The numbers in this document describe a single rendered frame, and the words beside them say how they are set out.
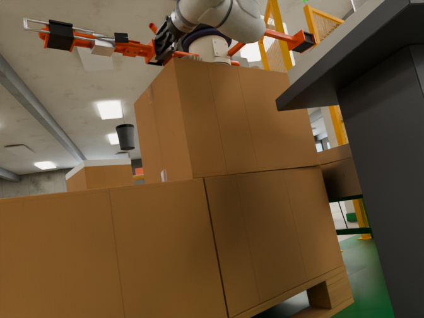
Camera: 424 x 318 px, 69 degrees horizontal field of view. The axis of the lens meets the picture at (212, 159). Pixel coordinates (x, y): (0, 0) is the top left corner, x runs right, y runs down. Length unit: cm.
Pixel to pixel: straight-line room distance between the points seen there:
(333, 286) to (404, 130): 70
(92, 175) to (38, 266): 196
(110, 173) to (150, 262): 195
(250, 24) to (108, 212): 71
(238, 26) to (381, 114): 50
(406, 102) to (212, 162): 53
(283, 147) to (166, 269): 63
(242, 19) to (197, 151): 43
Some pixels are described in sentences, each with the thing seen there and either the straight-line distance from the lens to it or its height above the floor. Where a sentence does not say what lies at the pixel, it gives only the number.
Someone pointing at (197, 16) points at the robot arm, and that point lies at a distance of 102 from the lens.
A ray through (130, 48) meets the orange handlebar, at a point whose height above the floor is 106.
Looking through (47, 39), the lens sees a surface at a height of 105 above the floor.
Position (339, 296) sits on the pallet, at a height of 5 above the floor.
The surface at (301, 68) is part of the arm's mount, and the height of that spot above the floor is 80.
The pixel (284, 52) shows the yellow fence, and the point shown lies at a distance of 262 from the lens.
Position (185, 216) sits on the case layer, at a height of 44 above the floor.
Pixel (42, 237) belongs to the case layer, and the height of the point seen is 45.
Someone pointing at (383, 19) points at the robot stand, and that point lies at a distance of 67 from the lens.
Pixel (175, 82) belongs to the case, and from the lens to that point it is 101.
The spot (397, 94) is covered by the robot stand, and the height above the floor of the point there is 62.
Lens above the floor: 45
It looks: 9 degrees up
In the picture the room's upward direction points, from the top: 10 degrees counter-clockwise
